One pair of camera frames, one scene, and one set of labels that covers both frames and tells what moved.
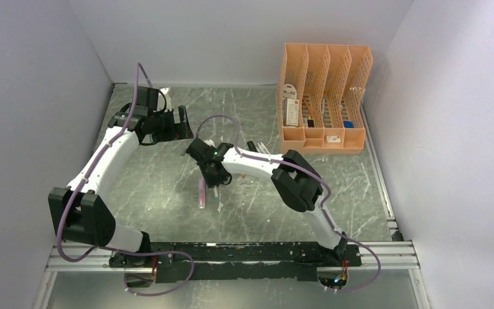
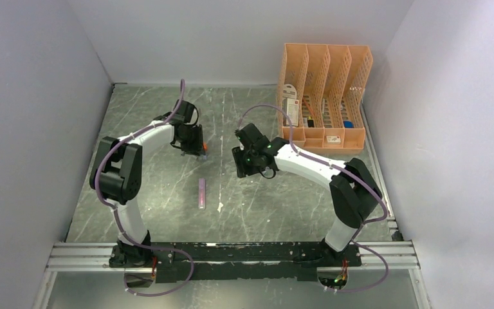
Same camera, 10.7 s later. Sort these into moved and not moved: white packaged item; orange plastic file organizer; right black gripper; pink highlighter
Moved: right black gripper
Not moved: orange plastic file organizer; white packaged item; pink highlighter
